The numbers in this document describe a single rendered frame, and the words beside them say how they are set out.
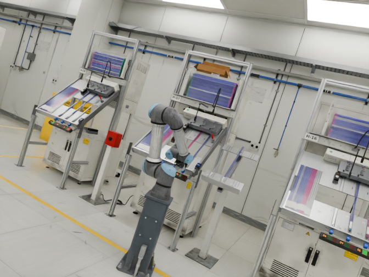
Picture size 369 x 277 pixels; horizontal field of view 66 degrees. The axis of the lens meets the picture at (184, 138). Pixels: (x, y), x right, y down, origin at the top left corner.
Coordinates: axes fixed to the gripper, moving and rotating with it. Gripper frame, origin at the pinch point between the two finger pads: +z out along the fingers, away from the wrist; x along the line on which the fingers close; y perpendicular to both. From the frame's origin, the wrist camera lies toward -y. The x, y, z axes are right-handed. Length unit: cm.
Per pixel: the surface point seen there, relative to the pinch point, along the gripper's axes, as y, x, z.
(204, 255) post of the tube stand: 33, 39, 61
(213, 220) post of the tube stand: 11, 37, 37
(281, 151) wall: -177, 54, 102
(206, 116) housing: -73, -15, -6
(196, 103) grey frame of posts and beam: -80, -31, -12
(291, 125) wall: -204, 55, 72
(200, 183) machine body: -18.1, 7.9, 34.0
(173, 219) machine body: 13, -7, 65
